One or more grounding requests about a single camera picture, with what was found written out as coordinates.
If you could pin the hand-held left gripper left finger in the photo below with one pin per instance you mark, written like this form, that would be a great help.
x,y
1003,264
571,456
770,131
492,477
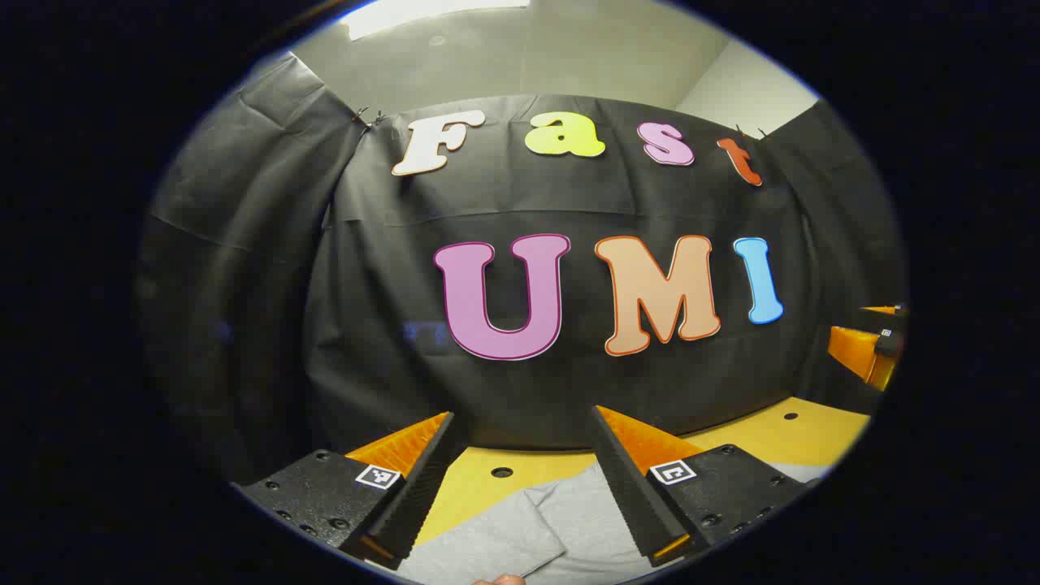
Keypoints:
x,y
422,496

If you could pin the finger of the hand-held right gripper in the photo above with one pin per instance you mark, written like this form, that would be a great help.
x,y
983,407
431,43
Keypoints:
x,y
886,310
853,349

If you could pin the grey sweatshirt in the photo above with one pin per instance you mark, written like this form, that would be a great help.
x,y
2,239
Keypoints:
x,y
520,528

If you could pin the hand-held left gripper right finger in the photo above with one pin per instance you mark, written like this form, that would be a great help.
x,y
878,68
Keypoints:
x,y
630,496

